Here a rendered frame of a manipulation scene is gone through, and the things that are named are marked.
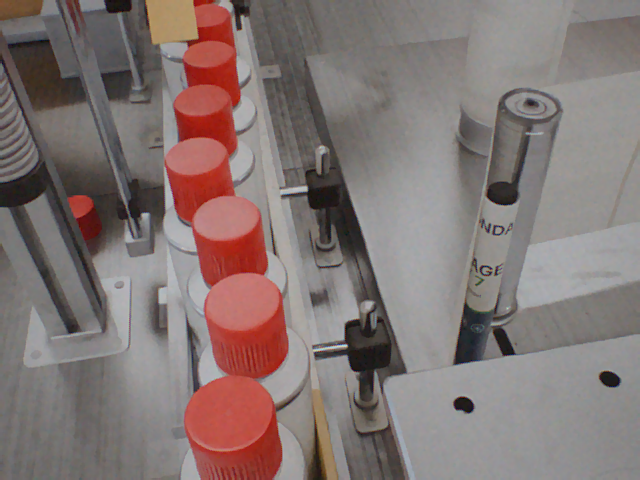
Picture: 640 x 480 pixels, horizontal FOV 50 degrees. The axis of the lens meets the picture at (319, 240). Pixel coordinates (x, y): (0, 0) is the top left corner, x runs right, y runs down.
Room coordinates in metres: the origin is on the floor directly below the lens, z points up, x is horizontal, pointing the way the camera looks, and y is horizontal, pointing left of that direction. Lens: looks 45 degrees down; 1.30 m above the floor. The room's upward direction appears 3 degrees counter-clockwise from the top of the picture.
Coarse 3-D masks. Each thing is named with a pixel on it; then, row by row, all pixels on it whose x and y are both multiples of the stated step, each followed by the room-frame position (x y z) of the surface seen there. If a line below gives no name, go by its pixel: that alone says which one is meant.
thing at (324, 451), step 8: (312, 392) 0.20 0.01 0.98; (312, 400) 0.20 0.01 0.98; (320, 400) 0.20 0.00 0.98; (320, 408) 0.19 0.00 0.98; (320, 416) 0.19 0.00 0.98; (320, 424) 0.18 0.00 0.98; (328, 424) 0.19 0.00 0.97; (320, 432) 0.18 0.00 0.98; (328, 432) 0.18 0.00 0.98; (320, 440) 0.17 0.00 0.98; (328, 440) 0.17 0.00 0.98; (320, 448) 0.17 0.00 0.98; (328, 448) 0.17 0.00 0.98; (320, 456) 0.17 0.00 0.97; (328, 456) 0.16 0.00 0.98; (320, 464) 0.18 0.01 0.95; (328, 464) 0.16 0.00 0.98; (320, 472) 0.18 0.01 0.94; (328, 472) 0.16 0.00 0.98; (336, 472) 0.16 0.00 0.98
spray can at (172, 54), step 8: (200, 0) 0.47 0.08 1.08; (160, 48) 0.48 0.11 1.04; (168, 48) 0.47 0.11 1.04; (176, 48) 0.47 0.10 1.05; (184, 48) 0.47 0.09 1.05; (168, 56) 0.47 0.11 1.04; (176, 56) 0.46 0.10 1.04; (168, 64) 0.47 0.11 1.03; (176, 64) 0.46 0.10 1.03; (168, 72) 0.47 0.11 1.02; (176, 72) 0.46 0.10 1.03; (168, 80) 0.47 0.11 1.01; (176, 80) 0.46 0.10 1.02; (176, 88) 0.46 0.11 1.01; (176, 96) 0.47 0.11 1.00; (176, 120) 0.48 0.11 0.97
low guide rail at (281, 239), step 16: (240, 32) 0.74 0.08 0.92; (240, 48) 0.70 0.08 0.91; (256, 96) 0.60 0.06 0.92; (272, 160) 0.49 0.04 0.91; (272, 176) 0.47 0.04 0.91; (272, 192) 0.45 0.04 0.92; (272, 208) 0.43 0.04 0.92; (272, 224) 0.41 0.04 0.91; (288, 240) 0.39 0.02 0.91; (288, 256) 0.37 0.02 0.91; (288, 272) 0.35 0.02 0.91; (304, 320) 0.31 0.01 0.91; (304, 336) 0.29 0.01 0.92
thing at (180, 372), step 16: (176, 128) 0.48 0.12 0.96; (176, 288) 0.30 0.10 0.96; (176, 304) 0.29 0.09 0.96; (176, 320) 0.27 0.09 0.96; (176, 336) 0.26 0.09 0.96; (176, 352) 0.25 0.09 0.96; (176, 368) 0.24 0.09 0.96; (176, 384) 0.23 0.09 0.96; (176, 400) 0.21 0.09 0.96; (176, 416) 0.20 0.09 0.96; (176, 432) 0.20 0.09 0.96
